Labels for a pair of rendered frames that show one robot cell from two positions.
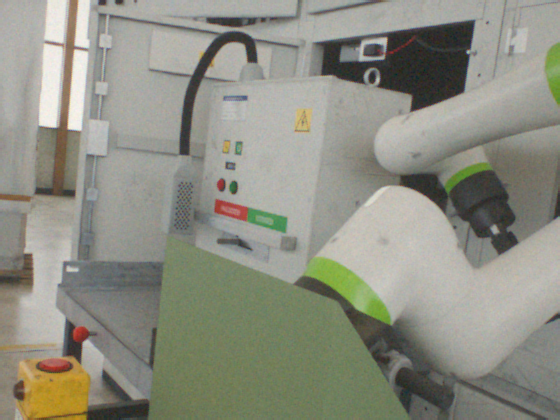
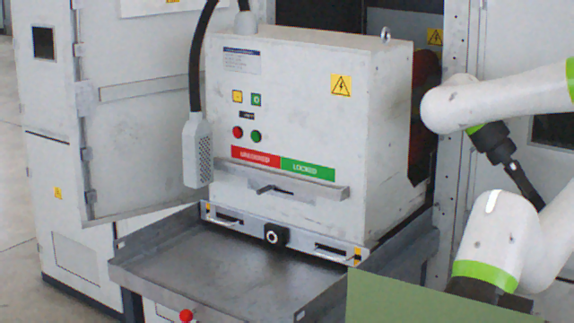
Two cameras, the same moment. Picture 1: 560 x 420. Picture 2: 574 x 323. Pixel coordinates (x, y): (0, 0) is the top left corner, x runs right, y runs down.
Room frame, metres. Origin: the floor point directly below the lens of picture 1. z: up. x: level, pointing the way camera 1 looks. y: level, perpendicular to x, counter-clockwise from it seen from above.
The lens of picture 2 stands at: (-0.09, 0.61, 1.66)
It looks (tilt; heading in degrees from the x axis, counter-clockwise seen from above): 19 degrees down; 339
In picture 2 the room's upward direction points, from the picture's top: straight up
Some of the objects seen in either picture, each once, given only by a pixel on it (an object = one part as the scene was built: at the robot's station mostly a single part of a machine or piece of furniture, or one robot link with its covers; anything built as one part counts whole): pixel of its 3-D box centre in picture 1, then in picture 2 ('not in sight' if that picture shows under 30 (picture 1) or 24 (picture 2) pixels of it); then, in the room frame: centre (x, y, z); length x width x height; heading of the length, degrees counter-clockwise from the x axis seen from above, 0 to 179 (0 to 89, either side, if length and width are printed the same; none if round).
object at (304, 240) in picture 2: not in sight; (283, 230); (1.44, 0.01, 0.90); 0.54 x 0.05 x 0.06; 33
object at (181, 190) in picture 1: (181, 199); (198, 152); (1.57, 0.19, 1.09); 0.08 x 0.05 x 0.17; 123
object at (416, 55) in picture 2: not in sight; (413, 66); (1.55, -0.42, 1.28); 0.22 x 0.10 x 0.08; 123
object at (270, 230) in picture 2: not in sight; (274, 235); (1.42, 0.04, 0.90); 0.06 x 0.03 x 0.05; 33
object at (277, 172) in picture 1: (249, 187); (279, 138); (1.44, 0.02, 1.15); 0.48 x 0.01 x 0.48; 33
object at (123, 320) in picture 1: (234, 324); (280, 257); (1.44, 0.02, 0.82); 0.68 x 0.62 x 0.06; 123
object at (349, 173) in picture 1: (335, 193); (334, 114); (1.58, -0.19, 1.15); 0.51 x 0.50 x 0.48; 123
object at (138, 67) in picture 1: (190, 152); (165, 85); (1.86, 0.22, 1.21); 0.63 x 0.07 x 0.74; 104
